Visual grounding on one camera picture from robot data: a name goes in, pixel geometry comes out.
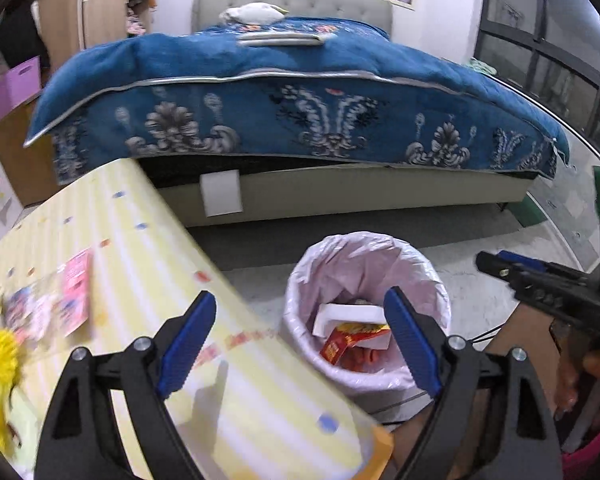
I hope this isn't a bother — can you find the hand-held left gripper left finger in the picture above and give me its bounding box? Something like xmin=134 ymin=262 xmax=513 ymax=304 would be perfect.
xmin=34 ymin=290 xmax=217 ymax=480

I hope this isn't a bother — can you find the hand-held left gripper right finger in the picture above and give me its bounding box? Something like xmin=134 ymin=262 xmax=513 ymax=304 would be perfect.
xmin=383 ymin=286 xmax=565 ymax=480

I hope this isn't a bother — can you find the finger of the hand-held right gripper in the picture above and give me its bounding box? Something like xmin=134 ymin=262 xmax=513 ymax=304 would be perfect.
xmin=497 ymin=250 xmax=588 ymax=281
xmin=476 ymin=251 xmax=546 ymax=296

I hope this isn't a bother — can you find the red yellow snack packet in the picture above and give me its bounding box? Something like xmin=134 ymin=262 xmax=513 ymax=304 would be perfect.
xmin=319 ymin=324 xmax=392 ymax=366

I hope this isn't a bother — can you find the bin with pink bag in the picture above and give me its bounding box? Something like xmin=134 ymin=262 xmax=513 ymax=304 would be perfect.
xmin=284 ymin=231 xmax=452 ymax=403

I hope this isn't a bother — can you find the pink printed leaflet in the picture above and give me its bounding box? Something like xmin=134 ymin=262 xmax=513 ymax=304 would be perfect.
xmin=57 ymin=249 xmax=93 ymax=338

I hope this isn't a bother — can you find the colourful printed card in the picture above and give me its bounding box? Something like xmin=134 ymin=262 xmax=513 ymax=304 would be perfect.
xmin=0 ymin=280 xmax=61 ymax=346

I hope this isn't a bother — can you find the green floor mat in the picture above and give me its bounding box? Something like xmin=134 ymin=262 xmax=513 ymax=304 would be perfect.
xmin=520 ymin=192 xmax=551 ymax=226

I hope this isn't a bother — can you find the brown cardboard box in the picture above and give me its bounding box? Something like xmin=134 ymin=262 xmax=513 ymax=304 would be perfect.
xmin=395 ymin=305 xmax=563 ymax=480

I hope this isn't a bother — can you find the yellow striped table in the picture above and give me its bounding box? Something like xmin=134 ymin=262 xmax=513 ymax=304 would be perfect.
xmin=0 ymin=157 xmax=396 ymax=480

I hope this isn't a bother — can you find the grey upholstered bed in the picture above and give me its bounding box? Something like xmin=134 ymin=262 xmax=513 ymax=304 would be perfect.
xmin=157 ymin=0 xmax=538 ymax=228

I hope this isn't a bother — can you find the dark framed window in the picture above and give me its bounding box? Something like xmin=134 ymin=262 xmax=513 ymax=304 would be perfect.
xmin=472 ymin=0 xmax=600 ymax=171

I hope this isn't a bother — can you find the blue patterned blanket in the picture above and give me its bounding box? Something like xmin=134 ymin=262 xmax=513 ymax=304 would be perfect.
xmin=24 ymin=16 xmax=571 ymax=186

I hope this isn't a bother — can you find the purple plastic basket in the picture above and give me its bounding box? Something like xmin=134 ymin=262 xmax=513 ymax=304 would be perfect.
xmin=0 ymin=56 xmax=42 ymax=123

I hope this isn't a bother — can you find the white folded cloth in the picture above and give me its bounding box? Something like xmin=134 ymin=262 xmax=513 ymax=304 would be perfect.
xmin=237 ymin=31 xmax=333 ymax=50

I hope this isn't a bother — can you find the white pillow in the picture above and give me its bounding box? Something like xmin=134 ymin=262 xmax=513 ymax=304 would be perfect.
xmin=219 ymin=2 xmax=287 ymax=24

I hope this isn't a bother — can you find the black hanging coat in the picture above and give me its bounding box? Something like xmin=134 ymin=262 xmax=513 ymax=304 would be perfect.
xmin=0 ymin=0 xmax=51 ymax=73

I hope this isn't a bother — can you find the wooden wardrobe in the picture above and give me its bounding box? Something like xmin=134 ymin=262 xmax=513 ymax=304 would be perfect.
xmin=45 ymin=0 xmax=156 ymax=68

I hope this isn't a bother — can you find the white patch on bed frame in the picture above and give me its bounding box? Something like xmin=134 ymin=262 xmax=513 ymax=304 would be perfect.
xmin=201 ymin=170 xmax=244 ymax=218

